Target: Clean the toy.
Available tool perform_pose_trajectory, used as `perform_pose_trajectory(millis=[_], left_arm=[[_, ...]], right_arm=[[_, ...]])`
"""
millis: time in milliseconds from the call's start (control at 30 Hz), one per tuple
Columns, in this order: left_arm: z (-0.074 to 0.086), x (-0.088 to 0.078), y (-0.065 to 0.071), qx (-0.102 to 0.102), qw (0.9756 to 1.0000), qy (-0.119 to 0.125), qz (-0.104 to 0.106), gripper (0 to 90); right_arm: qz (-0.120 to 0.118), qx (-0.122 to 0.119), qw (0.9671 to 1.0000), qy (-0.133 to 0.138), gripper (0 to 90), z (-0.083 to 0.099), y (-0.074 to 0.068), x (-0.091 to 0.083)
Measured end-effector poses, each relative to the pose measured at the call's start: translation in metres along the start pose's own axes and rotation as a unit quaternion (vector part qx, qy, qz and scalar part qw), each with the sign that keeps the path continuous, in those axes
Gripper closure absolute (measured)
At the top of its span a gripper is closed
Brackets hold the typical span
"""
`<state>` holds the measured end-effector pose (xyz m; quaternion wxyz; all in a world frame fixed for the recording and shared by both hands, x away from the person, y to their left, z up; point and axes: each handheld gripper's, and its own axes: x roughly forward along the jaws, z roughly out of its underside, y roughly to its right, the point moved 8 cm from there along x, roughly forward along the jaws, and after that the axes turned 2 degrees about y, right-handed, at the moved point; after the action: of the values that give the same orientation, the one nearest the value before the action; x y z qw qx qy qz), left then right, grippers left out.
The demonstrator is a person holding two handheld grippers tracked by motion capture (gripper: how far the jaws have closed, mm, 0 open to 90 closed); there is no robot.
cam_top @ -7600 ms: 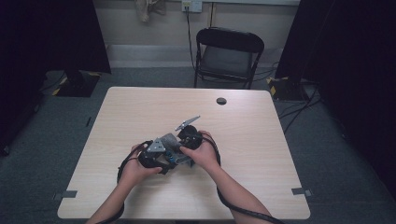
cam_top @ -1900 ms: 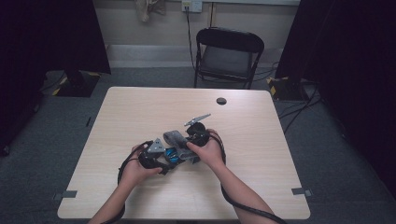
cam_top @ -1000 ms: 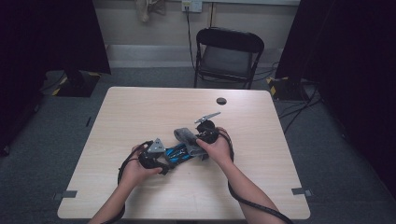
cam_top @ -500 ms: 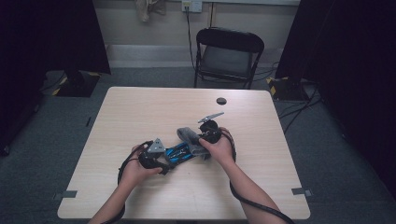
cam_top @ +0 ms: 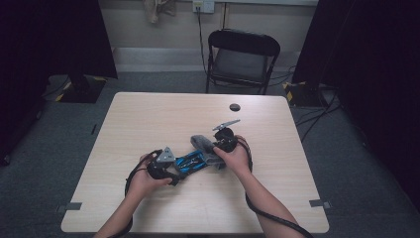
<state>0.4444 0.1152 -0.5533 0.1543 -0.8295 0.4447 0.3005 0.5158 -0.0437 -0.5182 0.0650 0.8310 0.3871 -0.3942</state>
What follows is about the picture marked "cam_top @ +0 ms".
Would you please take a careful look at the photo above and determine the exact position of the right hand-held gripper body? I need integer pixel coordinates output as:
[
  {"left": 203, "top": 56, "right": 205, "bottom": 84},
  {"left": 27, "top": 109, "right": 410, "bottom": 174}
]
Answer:
[{"left": 212, "top": 119, "right": 242, "bottom": 153}]

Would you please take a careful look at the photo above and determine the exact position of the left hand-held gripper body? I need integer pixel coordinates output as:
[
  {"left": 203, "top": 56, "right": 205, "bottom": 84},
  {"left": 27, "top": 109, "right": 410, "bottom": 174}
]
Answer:
[{"left": 147, "top": 147, "right": 177, "bottom": 180}]

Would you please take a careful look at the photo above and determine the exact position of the blue toy car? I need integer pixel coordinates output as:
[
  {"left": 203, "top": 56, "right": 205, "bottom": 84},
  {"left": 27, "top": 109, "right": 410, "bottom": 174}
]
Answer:
[{"left": 173, "top": 149, "right": 212, "bottom": 176}]

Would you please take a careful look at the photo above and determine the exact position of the grey cloth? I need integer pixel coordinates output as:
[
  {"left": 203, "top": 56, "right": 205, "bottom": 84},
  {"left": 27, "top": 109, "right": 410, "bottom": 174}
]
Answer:
[{"left": 190, "top": 134, "right": 227, "bottom": 171}]

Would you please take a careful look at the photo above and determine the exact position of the person's left hand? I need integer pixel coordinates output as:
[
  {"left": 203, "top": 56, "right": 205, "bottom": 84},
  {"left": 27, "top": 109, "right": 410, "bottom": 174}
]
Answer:
[{"left": 127, "top": 152, "right": 173, "bottom": 199}]

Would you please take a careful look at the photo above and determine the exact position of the person's right hand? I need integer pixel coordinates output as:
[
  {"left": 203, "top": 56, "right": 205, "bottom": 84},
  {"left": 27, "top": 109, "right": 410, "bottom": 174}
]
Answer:
[{"left": 212, "top": 134, "right": 253, "bottom": 177}]

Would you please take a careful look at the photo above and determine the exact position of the black stand base yellow tape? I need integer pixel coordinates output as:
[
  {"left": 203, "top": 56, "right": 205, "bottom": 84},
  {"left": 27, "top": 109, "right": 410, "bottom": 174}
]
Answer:
[
  {"left": 281, "top": 80, "right": 328, "bottom": 107},
  {"left": 54, "top": 74, "right": 108, "bottom": 104}
]

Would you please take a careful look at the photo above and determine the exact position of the grey tape strip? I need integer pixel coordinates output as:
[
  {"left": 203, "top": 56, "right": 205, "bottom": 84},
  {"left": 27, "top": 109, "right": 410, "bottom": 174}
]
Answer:
[
  {"left": 55, "top": 201, "right": 83, "bottom": 213},
  {"left": 308, "top": 198, "right": 332, "bottom": 210}
]

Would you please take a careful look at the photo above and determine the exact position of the black folding chair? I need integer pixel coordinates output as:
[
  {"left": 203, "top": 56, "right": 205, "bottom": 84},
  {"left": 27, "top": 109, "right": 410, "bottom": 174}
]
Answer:
[{"left": 205, "top": 28, "right": 281, "bottom": 96}]

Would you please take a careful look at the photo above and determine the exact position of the beige hanging cloth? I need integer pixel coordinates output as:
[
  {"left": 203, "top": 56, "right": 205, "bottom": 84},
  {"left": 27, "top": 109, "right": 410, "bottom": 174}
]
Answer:
[{"left": 142, "top": 0, "right": 177, "bottom": 24}]

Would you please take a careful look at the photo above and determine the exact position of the dark curtain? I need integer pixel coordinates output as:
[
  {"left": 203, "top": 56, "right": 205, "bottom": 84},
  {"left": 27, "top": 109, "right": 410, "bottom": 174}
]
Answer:
[
  {"left": 291, "top": 0, "right": 420, "bottom": 212},
  {"left": 0, "top": 0, "right": 119, "bottom": 167}
]

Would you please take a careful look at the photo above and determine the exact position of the left hand-held gripper black cable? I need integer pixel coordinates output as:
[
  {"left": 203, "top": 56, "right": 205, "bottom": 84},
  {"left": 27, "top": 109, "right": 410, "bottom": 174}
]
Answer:
[{"left": 107, "top": 149, "right": 164, "bottom": 238}]

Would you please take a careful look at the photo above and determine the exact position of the hand-held gripper black cable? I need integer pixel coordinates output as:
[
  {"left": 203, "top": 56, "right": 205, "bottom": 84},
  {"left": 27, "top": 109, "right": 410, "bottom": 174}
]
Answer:
[
  {"left": 236, "top": 137, "right": 315, "bottom": 238},
  {"left": 107, "top": 149, "right": 164, "bottom": 238}
]

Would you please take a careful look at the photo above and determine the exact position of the right hand-held gripper black cable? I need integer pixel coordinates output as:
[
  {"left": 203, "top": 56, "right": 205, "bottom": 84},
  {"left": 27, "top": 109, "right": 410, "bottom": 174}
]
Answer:
[{"left": 236, "top": 137, "right": 315, "bottom": 238}]

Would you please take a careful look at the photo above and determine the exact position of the black floor cable bundle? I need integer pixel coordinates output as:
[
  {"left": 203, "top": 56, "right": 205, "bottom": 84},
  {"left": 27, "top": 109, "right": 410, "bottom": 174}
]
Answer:
[{"left": 268, "top": 63, "right": 343, "bottom": 143}]

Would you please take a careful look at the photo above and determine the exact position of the black power cable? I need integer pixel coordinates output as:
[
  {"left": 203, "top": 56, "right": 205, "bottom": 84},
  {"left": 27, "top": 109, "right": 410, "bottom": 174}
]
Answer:
[{"left": 196, "top": 6, "right": 209, "bottom": 75}]

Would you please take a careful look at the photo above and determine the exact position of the brown wall conduit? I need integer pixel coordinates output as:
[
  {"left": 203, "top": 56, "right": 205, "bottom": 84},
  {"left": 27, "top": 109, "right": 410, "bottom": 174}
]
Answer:
[{"left": 221, "top": 2, "right": 230, "bottom": 30}]

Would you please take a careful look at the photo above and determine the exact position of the white wall socket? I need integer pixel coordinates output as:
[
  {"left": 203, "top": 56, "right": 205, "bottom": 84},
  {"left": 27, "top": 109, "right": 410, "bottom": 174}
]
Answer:
[{"left": 192, "top": 0, "right": 216, "bottom": 14}]

